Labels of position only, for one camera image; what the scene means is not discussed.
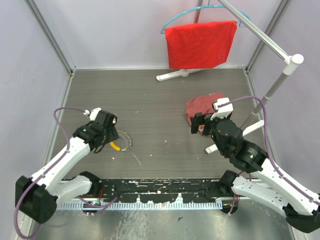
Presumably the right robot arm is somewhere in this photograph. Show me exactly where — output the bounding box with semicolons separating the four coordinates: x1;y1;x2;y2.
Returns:
190;113;320;233

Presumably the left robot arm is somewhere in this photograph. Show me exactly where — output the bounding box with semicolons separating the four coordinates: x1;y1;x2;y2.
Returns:
15;107;119;224

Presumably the dark red crumpled shirt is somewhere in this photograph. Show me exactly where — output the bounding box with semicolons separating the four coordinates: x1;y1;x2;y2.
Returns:
185;92;225;125

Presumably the bright red cloth on hanger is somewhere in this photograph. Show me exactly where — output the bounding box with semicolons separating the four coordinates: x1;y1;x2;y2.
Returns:
164;20;238;70

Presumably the white clothes rack stand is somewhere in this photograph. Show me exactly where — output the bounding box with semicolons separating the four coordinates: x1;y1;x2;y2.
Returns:
156;0;305;155

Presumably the teal clothes hanger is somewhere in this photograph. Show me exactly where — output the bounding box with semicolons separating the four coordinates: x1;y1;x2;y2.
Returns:
160;4;251;35

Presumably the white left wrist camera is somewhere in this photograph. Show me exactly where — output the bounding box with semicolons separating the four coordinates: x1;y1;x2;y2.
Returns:
83;107;102;121

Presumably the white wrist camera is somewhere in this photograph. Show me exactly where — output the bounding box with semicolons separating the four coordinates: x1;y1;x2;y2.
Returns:
210;97;234;120
83;107;102;121

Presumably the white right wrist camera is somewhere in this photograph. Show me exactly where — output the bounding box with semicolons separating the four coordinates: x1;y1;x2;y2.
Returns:
210;97;234;120

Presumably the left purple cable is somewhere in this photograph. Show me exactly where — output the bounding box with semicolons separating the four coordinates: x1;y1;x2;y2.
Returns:
13;107;87;238

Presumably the purple cable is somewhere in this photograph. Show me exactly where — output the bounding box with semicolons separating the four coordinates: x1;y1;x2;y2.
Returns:
217;96;320;208
13;107;87;238

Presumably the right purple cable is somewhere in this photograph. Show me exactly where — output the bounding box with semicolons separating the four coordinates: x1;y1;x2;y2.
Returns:
217;96;320;208

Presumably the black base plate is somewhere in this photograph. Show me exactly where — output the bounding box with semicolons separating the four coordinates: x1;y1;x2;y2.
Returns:
80;178;234;203

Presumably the grey slotted cable duct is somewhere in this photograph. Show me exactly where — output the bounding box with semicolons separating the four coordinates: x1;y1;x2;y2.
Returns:
57;199;223;211

